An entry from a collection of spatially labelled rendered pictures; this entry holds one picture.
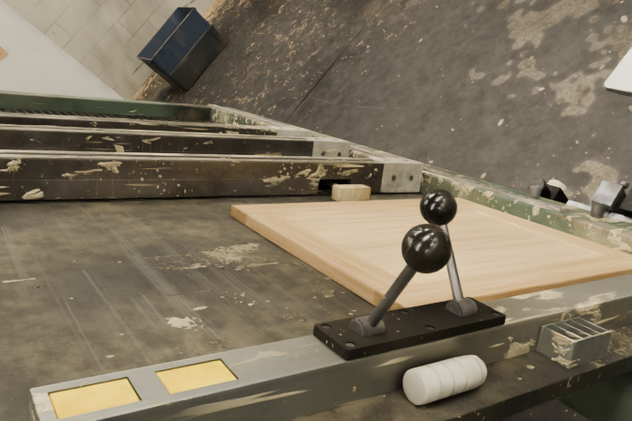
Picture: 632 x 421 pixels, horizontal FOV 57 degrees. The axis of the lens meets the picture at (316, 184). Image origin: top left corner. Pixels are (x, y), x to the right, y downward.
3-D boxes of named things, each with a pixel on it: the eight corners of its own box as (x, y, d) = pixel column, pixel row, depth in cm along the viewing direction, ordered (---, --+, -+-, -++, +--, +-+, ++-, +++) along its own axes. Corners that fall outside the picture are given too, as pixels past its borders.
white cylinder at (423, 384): (423, 413, 48) (486, 392, 52) (429, 380, 47) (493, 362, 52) (399, 394, 50) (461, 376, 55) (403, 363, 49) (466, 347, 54)
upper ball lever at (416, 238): (387, 350, 51) (470, 248, 43) (354, 359, 49) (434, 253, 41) (367, 315, 53) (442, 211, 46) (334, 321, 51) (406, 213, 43)
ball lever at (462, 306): (491, 317, 57) (460, 184, 60) (465, 322, 54) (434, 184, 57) (462, 320, 59) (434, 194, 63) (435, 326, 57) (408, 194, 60)
